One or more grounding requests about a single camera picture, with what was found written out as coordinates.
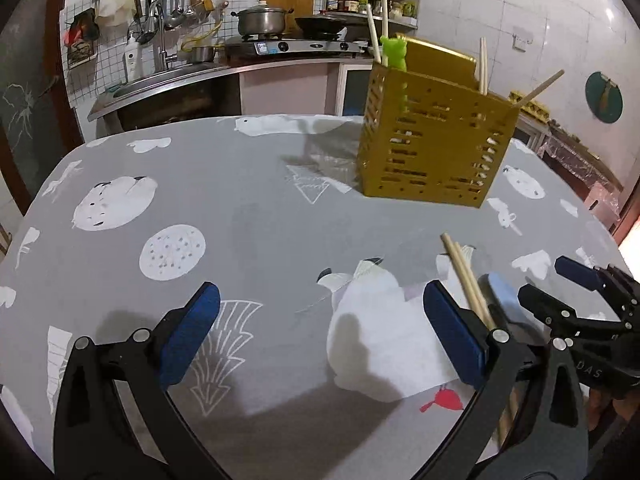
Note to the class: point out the green round wall board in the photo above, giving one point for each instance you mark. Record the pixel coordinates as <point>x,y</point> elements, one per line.
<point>595,100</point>

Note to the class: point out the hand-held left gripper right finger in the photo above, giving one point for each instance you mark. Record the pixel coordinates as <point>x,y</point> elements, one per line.
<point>455,332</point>

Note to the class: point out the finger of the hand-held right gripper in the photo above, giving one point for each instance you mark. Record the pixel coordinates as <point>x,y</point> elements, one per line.
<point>575,270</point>
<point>560,312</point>

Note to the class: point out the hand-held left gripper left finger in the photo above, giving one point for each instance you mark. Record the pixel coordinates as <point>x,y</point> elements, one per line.
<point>192,332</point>

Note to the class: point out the white wall socket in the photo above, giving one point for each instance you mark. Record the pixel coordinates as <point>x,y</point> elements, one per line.
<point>522,42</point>

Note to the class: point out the white soap bottle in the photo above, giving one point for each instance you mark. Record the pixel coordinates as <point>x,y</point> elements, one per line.
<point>132,60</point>

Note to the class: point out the plastic covered wooden side table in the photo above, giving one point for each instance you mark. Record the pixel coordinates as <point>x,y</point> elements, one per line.
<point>575,160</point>

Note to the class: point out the red and black hanging bag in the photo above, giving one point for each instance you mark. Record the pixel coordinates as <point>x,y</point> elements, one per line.
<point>80,35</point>

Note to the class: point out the metal faucet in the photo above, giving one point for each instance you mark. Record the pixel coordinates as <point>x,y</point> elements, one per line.
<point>161,55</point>

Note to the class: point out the steel kitchen sink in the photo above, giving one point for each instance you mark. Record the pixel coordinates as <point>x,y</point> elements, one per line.
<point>165,80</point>

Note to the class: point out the dark wooden glass door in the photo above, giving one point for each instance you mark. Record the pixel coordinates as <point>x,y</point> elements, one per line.
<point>25,110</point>

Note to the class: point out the wooden chopstick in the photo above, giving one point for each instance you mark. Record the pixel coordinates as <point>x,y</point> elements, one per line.
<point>373,35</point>
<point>385,15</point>
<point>459,272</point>
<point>542,86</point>
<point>469,272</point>
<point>485,70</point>
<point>482,65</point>

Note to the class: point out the steel cooking pot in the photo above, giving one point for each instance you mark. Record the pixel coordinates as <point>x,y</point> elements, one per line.
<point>260,20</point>

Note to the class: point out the light blue spoon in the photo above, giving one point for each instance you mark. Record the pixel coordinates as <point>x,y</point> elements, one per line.
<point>502,292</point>

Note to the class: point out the person's right hand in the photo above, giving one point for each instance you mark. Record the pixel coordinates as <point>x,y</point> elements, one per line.
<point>602,407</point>

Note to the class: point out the white hanging cloth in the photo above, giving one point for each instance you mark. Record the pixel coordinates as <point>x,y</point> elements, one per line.
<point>115,5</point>

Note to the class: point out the yellow slotted utensil holder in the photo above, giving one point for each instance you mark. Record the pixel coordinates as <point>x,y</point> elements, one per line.
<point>425,160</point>

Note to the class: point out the black wok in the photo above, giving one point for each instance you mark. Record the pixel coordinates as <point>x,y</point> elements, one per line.
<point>320,24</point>

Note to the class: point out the brown hanging brush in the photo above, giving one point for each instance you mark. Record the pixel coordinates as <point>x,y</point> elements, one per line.
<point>606,95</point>

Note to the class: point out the grey printed tablecloth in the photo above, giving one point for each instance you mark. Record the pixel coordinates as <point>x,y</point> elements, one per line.
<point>250,200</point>

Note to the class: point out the steel gas stove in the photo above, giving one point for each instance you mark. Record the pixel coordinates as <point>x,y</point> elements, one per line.
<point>280,47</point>

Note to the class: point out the row of hanging kitchen utensils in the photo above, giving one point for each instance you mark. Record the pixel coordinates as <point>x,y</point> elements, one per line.
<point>172,10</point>

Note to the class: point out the small steel pot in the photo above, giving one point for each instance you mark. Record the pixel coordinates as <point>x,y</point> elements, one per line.
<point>202,54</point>

